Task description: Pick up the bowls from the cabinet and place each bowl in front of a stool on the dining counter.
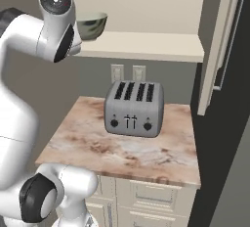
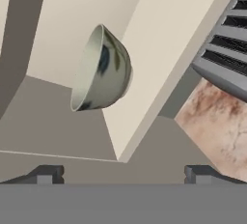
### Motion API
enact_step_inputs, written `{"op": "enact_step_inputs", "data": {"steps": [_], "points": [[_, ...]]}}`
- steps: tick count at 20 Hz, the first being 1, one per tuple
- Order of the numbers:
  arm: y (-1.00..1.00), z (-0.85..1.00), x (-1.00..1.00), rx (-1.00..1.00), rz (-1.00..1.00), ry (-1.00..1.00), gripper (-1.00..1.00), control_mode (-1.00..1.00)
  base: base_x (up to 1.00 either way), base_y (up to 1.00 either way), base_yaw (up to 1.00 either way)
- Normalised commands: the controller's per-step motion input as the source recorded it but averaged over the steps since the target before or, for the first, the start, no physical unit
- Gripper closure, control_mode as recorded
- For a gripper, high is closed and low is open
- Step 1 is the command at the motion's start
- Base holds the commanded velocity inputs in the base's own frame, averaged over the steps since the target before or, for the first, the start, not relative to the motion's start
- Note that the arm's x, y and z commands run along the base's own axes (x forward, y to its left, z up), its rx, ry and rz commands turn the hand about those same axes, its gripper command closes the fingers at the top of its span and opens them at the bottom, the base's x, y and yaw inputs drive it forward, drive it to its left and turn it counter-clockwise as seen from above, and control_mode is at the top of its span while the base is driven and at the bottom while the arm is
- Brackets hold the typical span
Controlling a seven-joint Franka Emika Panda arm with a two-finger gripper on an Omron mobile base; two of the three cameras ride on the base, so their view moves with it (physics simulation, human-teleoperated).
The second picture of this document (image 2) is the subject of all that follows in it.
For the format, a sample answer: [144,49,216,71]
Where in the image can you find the grey range hood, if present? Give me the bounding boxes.
[190,0,247,103]

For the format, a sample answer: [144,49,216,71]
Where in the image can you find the pale green patterned bowl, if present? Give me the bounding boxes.
[69,23,134,112]

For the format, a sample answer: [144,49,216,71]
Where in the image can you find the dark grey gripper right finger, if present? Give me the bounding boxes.
[183,164,247,185]

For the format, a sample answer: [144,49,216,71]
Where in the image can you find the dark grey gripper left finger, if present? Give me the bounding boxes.
[0,164,66,185]

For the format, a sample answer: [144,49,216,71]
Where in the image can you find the cream cabinet door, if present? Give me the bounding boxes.
[101,0,246,164]

